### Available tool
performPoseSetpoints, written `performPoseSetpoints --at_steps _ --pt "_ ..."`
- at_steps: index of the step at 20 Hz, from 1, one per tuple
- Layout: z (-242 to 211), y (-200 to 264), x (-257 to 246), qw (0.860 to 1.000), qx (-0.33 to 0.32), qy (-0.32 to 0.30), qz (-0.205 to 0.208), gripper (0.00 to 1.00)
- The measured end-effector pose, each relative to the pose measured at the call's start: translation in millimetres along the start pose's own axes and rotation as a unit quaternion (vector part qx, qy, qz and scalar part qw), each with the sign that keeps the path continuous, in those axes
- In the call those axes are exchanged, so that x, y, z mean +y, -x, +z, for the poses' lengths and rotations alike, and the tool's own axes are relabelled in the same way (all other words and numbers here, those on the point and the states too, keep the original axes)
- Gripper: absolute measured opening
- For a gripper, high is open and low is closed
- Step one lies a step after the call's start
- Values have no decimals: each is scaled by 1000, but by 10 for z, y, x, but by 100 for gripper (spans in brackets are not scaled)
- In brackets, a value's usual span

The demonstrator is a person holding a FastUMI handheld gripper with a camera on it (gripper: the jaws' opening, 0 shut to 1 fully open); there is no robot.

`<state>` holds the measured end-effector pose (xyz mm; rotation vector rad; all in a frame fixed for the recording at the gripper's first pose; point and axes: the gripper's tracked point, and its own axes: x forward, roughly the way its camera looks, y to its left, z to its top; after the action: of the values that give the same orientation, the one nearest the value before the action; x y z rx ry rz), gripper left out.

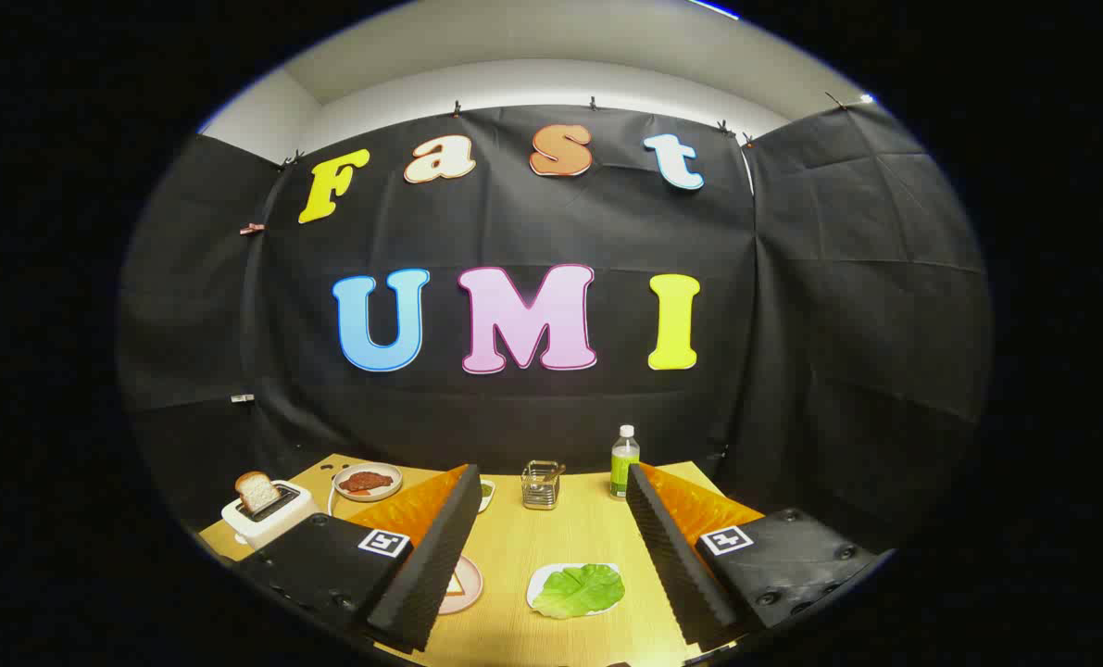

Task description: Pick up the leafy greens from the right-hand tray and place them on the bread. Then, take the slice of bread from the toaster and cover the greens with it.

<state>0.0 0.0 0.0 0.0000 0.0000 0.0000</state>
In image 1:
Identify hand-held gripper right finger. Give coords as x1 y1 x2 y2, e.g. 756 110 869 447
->
626 463 886 653

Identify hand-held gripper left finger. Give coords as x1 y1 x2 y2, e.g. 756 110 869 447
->
236 463 484 654

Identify green lettuce leaf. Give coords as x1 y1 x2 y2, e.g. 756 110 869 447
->
532 563 626 620

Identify plain bread slice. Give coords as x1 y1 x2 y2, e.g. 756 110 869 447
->
235 471 282 515

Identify pink round plate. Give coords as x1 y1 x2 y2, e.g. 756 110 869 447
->
437 554 485 616

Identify round white plate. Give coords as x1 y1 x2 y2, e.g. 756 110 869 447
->
332 461 404 503

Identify white rectangular plate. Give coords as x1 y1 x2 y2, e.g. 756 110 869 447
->
526 561 622 617

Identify green label drink bottle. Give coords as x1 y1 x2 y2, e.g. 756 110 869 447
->
609 424 642 500

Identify cream toaster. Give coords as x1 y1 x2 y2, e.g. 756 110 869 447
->
221 480 322 550

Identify black backdrop cloth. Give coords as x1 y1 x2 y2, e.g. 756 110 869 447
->
116 100 994 557

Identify metal wire utensil holder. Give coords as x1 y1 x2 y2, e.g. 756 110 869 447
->
521 460 563 511

